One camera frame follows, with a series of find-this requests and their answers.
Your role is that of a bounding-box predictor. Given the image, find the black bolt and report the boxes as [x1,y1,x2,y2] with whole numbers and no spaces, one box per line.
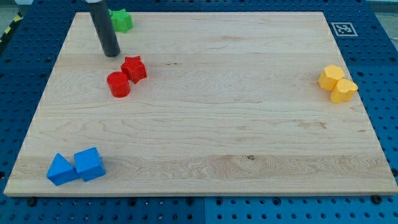
[371,195,383,204]
[26,197,37,207]

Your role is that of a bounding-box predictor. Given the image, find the green star block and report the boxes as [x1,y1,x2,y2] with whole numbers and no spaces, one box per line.
[108,9,134,34]

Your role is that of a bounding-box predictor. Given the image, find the wooden board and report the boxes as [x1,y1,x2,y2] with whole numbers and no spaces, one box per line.
[4,12,397,197]

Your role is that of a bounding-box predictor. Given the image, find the black bolt left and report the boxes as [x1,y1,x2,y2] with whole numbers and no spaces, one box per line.
[26,197,37,207]

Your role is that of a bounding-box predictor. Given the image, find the yellow hexagon block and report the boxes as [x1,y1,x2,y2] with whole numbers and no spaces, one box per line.
[318,65,345,91]

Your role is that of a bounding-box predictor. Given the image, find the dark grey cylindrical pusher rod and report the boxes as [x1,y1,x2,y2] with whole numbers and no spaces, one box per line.
[86,0,120,57]

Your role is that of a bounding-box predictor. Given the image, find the yellow heart block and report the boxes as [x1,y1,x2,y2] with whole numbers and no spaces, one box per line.
[330,78,358,104]

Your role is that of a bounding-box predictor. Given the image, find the black bolt right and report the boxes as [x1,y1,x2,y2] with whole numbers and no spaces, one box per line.
[371,195,383,204]

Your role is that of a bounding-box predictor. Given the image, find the white fiducial marker tag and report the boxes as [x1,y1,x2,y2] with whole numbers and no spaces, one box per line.
[331,22,358,37]

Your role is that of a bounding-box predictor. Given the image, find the red cylinder block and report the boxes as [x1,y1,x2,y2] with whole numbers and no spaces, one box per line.
[106,72,131,98]

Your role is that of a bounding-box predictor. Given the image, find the red star block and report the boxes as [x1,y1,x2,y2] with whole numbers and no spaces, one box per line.
[121,55,147,84]

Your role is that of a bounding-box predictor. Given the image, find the blue triangle block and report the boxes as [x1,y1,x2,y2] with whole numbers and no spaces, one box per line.
[46,154,80,185]

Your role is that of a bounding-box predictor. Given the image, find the blue cube block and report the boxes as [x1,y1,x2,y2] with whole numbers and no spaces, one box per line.
[73,147,106,182]

